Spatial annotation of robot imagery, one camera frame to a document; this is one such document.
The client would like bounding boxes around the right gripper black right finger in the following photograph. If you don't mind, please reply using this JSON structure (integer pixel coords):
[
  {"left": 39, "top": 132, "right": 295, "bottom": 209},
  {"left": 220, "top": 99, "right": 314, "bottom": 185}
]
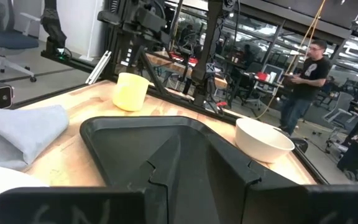
[{"left": 202, "top": 132, "right": 304, "bottom": 224}]

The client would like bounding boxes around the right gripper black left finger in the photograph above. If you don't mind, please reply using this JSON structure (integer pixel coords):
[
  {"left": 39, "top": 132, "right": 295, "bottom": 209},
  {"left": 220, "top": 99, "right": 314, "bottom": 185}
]
[{"left": 116, "top": 133, "right": 180, "bottom": 224}]

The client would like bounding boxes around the white bowl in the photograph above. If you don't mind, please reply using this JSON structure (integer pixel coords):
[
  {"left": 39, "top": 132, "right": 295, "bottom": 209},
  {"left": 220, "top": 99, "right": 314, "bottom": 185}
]
[{"left": 234, "top": 117, "right": 295, "bottom": 164}]

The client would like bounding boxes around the yellow mug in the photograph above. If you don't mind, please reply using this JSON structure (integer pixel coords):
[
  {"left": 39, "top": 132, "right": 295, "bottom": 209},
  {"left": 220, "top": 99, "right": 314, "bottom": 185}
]
[{"left": 111, "top": 72, "right": 150, "bottom": 112}]

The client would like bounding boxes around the grey cloth napkin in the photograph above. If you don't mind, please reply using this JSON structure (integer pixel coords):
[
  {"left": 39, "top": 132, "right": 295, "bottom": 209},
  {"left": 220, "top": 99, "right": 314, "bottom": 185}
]
[{"left": 0, "top": 105, "right": 70, "bottom": 171}]

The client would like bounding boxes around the black plastic serving tray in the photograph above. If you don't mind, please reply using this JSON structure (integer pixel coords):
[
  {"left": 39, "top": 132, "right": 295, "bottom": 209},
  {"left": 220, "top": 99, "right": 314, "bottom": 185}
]
[{"left": 79, "top": 116, "right": 303, "bottom": 224}]

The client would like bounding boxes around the red black clamp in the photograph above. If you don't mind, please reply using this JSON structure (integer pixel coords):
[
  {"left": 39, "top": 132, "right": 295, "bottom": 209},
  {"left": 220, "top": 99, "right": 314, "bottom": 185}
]
[{"left": 208, "top": 100, "right": 229, "bottom": 118}]

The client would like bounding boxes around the black drawer cabinet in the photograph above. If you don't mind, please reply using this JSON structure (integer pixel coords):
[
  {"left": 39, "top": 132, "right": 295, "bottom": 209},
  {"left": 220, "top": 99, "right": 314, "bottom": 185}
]
[{"left": 118, "top": 46, "right": 135, "bottom": 68}]

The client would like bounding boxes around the person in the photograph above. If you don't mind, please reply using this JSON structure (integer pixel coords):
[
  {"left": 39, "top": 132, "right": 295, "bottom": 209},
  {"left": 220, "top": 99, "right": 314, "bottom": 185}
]
[{"left": 279, "top": 39, "right": 333, "bottom": 137}]

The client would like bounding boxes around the silver aluminium extrusion bar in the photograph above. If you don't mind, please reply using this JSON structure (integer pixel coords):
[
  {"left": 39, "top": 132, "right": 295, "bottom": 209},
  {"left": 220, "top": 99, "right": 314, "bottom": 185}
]
[{"left": 85, "top": 50, "right": 113, "bottom": 85}]

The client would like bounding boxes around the grey office chair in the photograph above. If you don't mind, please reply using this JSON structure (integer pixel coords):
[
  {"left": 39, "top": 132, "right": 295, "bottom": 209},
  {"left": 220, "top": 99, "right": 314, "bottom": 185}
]
[{"left": 323, "top": 91, "right": 358, "bottom": 153}]

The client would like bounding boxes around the black rounded bracket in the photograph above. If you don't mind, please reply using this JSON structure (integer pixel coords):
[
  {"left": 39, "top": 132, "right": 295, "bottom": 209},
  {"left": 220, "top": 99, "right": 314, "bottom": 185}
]
[{"left": 290, "top": 137, "right": 310, "bottom": 154}]

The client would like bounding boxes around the yellow hanging cable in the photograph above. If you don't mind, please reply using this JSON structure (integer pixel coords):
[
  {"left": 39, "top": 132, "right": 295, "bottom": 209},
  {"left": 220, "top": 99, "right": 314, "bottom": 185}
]
[{"left": 253, "top": 0, "right": 328, "bottom": 121}]

